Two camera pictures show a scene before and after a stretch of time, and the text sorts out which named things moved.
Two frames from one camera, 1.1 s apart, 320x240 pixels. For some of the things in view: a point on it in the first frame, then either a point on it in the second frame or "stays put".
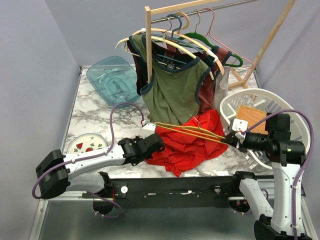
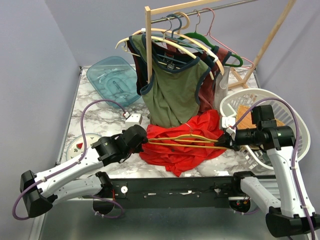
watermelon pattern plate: (86, 143) stays put
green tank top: (171, 96) stays put
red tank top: (183, 150) stays put
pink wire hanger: (211, 34) stays put
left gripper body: (144, 157) -> (133, 150)
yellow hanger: (212, 134) -> (188, 137)
